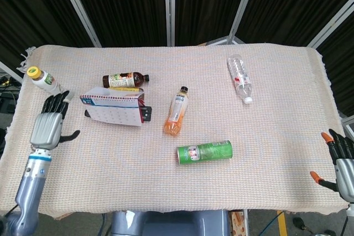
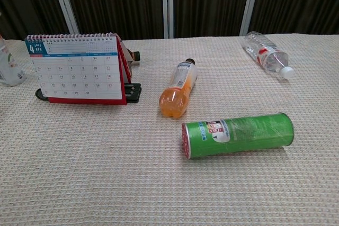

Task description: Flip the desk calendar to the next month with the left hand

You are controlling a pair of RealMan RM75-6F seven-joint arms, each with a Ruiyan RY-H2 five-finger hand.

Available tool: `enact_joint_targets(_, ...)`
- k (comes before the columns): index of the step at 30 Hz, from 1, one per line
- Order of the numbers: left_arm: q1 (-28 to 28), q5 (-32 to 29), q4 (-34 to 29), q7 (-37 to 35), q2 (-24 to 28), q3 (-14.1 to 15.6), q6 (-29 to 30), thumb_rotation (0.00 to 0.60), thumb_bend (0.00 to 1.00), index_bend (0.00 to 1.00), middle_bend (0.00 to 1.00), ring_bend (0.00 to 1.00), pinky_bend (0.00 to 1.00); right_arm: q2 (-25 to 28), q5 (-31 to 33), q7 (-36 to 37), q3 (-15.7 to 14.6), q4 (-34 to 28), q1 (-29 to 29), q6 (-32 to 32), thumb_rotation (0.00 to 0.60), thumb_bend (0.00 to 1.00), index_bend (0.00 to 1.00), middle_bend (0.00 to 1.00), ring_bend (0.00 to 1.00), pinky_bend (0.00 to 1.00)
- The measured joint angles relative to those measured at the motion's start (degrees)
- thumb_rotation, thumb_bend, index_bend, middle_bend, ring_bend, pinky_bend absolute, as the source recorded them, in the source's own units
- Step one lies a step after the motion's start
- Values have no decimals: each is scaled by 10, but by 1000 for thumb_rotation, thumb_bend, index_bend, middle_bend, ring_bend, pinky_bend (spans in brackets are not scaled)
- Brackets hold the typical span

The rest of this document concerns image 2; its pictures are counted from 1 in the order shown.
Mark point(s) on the spiral desk calendar red base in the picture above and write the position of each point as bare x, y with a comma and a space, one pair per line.
79, 72

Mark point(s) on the orange drink bottle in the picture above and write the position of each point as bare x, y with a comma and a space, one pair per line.
178, 91

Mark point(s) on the black flat holder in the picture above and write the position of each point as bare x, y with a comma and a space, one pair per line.
133, 92

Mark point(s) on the dark tea bottle black cap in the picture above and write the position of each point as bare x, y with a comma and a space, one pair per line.
135, 55

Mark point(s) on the green chip can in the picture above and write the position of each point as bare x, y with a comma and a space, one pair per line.
238, 136

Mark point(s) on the beige woven tablecloth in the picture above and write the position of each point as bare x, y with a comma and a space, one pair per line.
106, 170

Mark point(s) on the clear water bottle white cap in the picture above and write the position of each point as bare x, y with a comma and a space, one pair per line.
267, 54

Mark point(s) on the dark partition panel white frame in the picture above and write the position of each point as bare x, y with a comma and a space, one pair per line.
26, 1
209, 1
114, 1
299, 1

